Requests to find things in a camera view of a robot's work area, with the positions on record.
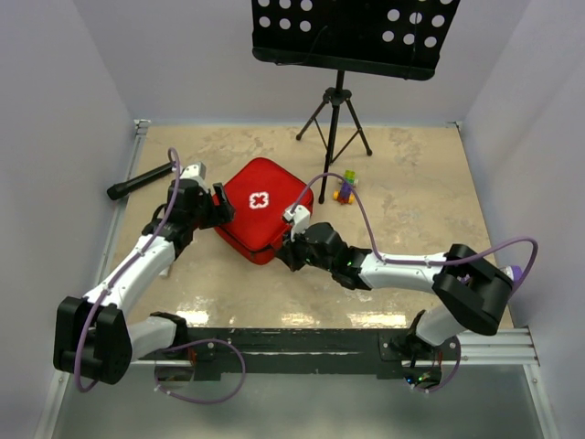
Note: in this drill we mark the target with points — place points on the purple white device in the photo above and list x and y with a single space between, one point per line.
514 272

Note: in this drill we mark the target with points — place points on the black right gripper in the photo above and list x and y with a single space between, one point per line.
288 252

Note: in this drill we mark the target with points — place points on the black flashlight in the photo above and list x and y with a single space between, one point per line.
123 189

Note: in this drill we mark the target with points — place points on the colourful toy block car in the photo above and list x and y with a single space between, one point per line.
345 194

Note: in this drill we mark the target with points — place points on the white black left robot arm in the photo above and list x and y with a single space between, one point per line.
92 337

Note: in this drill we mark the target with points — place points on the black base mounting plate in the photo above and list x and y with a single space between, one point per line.
374 352

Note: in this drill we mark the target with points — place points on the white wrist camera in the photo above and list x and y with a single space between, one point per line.
196 172
298 218

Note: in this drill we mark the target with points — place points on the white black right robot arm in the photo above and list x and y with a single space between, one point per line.
473 292

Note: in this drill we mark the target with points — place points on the aluminium frame rail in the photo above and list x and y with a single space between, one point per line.
140 128

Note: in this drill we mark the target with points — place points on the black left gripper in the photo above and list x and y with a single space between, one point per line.
220 214

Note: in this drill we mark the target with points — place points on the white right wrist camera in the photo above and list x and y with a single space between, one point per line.
298 218

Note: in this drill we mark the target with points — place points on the black music stand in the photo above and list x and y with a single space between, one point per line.
396 39

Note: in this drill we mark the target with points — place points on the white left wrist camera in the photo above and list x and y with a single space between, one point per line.
196 172

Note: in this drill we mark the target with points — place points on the red black medicine kit case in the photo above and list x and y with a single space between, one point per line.
260 193

